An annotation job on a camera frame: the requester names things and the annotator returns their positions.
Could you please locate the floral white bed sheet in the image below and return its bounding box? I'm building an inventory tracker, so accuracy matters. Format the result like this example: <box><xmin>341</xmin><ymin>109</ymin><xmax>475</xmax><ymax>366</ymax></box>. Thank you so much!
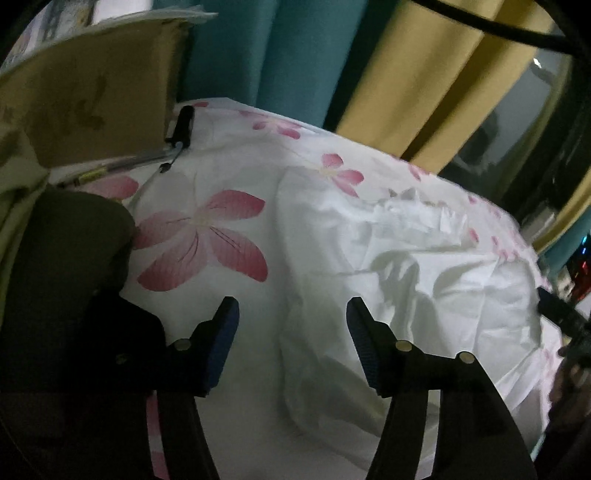
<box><xmin>50</xmin><ymin>96</ymin><xmax>565</xmax><ymax>480</ymax></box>

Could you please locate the black screwdriver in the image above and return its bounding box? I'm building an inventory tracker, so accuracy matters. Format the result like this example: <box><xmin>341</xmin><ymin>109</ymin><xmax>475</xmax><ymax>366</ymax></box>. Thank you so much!
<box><xmin>56</xmin><ymin>105</ymin><xmax>195</xmax><ymax>189</ymax></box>

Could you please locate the dark monitor with lights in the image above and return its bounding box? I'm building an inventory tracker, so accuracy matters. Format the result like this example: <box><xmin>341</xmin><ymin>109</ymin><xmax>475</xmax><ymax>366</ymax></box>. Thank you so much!
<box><xmin>566</xmin><ymin>234</ymin><xmax>590</xmax><ymax>304</ymax></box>

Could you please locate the yellow curtain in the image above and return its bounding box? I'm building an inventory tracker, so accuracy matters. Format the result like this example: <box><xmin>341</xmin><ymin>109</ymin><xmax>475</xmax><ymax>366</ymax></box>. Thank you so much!
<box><xmin>334</xmin><ymin>0</ymin><xmax>555</xmax><ymax>174</ymax></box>

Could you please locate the olive green garment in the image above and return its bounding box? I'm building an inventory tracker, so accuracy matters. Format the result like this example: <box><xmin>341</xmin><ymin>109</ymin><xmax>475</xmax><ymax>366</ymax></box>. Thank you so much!
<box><xmin>0</xmin><ymin>124</ymin><xmax>49</xmax><ymax>316</ymax></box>

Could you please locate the glass window door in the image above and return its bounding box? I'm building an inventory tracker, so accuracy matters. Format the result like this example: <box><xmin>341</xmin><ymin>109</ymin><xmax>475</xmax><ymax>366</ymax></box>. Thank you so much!
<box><xmin>438</xmin><ymin>48</ymin><xmax>574</xmax><ymax>204</ymax></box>

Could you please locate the teal curtain left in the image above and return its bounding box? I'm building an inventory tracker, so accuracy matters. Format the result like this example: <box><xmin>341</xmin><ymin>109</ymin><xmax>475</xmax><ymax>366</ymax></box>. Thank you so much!
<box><xmin>177</xmin><ymin>0</ymin><xmax>367</xmax><ymax>126</ymax></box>

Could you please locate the white shirt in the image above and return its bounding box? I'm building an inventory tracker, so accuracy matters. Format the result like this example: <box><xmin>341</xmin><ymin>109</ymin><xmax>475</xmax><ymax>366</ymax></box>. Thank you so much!
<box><xmin>276</xmin><ymin>169</ymin><xmax>560</xmax><ymax>469</ymax></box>

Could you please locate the brown cardboard box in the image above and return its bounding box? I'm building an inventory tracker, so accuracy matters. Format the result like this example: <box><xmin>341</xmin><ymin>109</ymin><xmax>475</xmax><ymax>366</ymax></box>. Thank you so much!
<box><xmin>1</xmin><ymin>13</ymin><xmax>190</xmax><ymax>168</ymax></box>

